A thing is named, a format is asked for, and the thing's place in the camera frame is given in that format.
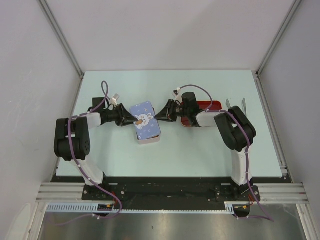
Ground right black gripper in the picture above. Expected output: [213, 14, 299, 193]
[154, 99, 190, 123]

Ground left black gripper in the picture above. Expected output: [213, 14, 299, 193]
[103, 103, 138, 127]

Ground silver tin lid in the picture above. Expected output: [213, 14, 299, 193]
[129, 101, 161, 141]

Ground lavender cookie tin box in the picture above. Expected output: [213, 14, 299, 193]
[137, 135, 160, 145]

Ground metal tongs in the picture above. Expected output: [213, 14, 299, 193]
[225, 98, 248, 117]

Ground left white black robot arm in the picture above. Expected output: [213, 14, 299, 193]
[53, 97, 138, 200]

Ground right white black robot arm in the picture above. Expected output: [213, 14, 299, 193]
[155, 92, 257, 201]

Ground red lacquer tray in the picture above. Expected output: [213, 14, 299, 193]
[180, 100, 222, 127]

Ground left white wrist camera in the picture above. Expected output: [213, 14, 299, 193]
[109, 93, 120, 106]

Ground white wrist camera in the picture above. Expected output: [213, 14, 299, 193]
[172, 87, 183, 104]
[109, 93, 120, 106]

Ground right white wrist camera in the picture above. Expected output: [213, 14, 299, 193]
[172, 87, 183, 104]

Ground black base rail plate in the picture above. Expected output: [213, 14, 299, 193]
[51, 176, 292, 210]

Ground white slotted cable duct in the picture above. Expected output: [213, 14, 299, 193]
[46, 202, 234, 215]

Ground aluminium frame rail left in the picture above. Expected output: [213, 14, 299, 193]
[36, 182, 85, 203]

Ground aluminium frame rail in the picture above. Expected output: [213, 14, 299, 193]
[256, 183, 309, 204]
[36, 182, 85, 203]

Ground aluminium corner post right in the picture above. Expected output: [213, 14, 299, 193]
[256, 0, 303, 75]

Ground aluminium corner post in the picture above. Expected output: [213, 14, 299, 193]
[37, 0, 84, 80]
[256, 0, 303, 75]

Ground aluminium corner post left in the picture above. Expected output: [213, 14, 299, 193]
[37, 0, 84, 80]

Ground aluminium frame rail right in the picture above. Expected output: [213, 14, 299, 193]
[256, 183, 309, 204]

